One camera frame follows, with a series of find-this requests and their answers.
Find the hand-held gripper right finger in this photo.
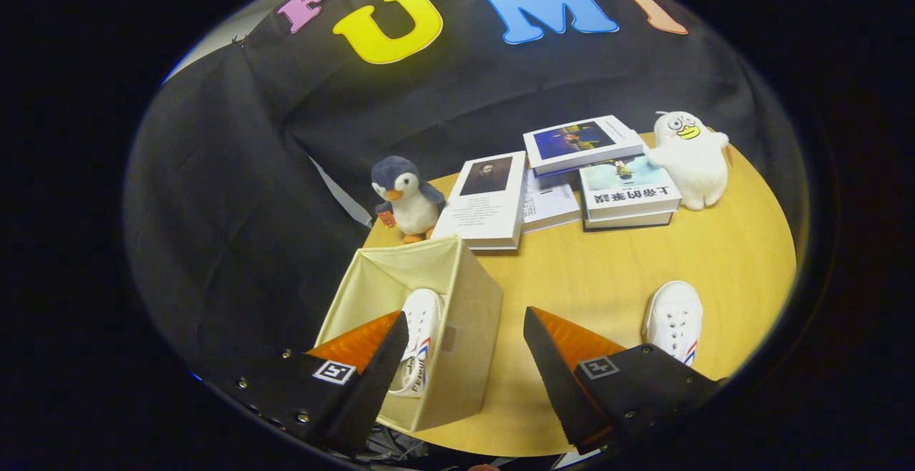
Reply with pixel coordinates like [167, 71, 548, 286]
[523, 307, 723, 455]

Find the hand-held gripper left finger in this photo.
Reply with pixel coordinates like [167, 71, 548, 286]
[214, 310, 410, 452]

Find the white canvas shoe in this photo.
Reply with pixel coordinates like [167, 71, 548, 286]
[642, 281, 704, 367]
[390, 289, 444, 398]

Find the beige fabric storage box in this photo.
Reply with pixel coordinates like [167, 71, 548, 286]
[315, 235, 505, 434]

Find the white printed booklet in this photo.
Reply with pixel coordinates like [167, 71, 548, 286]
[522, 169, 581, 234]

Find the book with portrait cover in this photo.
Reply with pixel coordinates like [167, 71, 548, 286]
[432, 151, 528, 252]

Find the grey penguin plush toy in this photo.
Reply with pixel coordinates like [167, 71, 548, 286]
[370, 156, 447, 244]

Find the thick book with teal cover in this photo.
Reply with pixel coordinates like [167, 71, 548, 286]
[578, 155, 683, 220]

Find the black backdrop cloth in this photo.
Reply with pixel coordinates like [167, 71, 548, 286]
[123, 0, 808, 386]

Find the book with blue picture cover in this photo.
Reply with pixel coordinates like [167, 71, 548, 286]
[523, 115, 646, 177]

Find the white duck plush toy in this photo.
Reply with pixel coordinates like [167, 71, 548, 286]
[643, 111, 731, 211]

